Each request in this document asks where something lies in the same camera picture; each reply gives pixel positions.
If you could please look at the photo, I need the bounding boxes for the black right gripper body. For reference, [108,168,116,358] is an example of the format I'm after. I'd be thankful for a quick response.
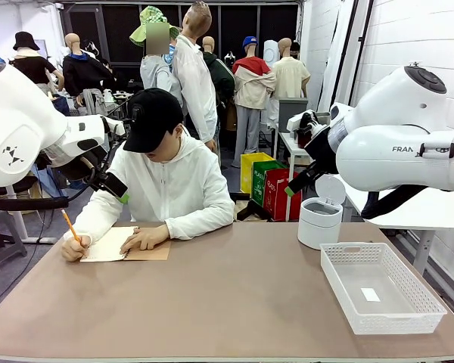
[303,126,341,172]

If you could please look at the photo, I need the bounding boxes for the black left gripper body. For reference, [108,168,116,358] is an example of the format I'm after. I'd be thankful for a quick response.
[59,145,110,182]

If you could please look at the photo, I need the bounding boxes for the yellow pencil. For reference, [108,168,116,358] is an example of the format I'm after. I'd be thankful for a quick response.
[61,208,83,245]

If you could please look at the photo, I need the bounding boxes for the spiral notebook brown cover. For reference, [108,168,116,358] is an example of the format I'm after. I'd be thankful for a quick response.
[79,225,173,263]

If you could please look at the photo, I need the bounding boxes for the person's left forearm white sleeve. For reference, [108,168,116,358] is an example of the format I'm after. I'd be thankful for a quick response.
[163,199,236,241]

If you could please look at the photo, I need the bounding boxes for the person's right forearm white sleeve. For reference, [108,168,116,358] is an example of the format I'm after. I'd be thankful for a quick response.
[63,188,113,244]

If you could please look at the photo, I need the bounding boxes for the person's left hand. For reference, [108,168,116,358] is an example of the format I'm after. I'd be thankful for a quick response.
[119,223,172,256]

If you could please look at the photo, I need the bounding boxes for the person's right hand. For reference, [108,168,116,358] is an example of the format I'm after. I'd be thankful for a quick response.
[60,234,93,263]

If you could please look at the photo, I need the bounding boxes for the red recycling bin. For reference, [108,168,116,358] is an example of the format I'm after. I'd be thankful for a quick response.
[263,168,303,222]

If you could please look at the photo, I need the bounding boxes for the small white narrow table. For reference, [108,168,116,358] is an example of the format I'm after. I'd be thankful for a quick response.
[276,130,313,222]

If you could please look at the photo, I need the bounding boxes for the green recycling bin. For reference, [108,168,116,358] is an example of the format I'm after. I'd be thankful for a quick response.
[251,160,289,207]

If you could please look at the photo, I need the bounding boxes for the white round trash bin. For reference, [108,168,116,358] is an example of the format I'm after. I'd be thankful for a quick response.
[297,173,347,251]

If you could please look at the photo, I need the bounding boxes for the grey box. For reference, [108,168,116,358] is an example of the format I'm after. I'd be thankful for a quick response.
[278,98,309,133]

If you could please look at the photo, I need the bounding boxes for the yellow recycling bin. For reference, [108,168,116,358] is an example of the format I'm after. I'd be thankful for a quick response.
[240,151,275,194]

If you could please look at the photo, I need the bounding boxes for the seated person white hooded jacket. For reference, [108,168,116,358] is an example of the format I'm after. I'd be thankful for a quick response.
[63,127,236,244]

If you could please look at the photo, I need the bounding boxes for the black chair base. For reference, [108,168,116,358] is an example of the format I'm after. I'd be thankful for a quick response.
[229,191,274,222]

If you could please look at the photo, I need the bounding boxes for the mannequin torso blue jeans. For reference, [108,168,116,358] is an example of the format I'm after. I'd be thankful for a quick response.
[49,93,71,116]

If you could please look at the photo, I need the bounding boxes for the black baseball cap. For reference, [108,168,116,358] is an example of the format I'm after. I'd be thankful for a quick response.
[122,87,185,154]

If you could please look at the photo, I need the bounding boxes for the mannequin cream shirt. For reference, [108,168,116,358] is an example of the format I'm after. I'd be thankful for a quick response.
[271,36,312,101]

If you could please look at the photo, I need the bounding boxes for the white desk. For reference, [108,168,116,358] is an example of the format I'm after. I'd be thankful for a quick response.
[4,184,58,244]

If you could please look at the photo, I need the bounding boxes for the mannequin blue cap red jacket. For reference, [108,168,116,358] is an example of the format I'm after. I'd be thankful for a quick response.
[232,35,278,168]

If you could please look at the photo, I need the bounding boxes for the mannequin black hoodie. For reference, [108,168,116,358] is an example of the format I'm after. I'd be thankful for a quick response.
[61,32,117,116]

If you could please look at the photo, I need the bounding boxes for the white oval fan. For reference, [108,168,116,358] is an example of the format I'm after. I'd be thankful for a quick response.
[263,39,281,66]

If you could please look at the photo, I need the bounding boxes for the mannequin black bucket hat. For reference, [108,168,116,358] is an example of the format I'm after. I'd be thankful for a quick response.
[8,30,66,98]

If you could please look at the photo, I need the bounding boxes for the grey stool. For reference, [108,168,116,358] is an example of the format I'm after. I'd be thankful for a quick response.
[0,209,28,278]

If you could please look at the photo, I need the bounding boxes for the mannequin green checked hat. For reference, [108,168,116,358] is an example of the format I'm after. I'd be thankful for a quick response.
[129,5,183,101]

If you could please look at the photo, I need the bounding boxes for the large white side table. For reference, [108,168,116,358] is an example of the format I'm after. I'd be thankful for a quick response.
[339,175,454,276]

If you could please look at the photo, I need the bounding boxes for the mannequin dark green jacket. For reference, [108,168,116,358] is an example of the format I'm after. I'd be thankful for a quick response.
[201,35,236,132]

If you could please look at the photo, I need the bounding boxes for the tall mannequin white shirt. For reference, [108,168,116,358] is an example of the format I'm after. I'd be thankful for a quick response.
[171,0,219,152]

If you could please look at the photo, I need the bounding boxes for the small white basket label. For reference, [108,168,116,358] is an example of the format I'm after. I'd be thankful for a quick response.
[360,287,381,303]

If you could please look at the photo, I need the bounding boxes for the white perforated plastic basket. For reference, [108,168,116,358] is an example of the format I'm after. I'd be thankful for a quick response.
[319,241,449,336]

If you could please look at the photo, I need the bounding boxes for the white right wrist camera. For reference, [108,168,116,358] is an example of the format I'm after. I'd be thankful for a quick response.
[286,110,329,141]

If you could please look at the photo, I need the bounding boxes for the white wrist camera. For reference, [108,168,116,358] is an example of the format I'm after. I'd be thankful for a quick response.
[99,114,126,138]
[286,110,329,141]

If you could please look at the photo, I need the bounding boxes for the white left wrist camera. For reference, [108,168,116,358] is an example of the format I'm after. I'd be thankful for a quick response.
[99,114,126,138]

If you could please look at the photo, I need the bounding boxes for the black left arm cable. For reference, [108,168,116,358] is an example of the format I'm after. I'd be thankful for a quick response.
[0,139,123,213]

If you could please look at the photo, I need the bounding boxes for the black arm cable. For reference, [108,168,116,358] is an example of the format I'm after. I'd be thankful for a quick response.
[0,139,123,213]
[360,184,428,221]

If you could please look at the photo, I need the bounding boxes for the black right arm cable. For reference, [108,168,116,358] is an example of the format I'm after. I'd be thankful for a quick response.
[360,184,428,221]

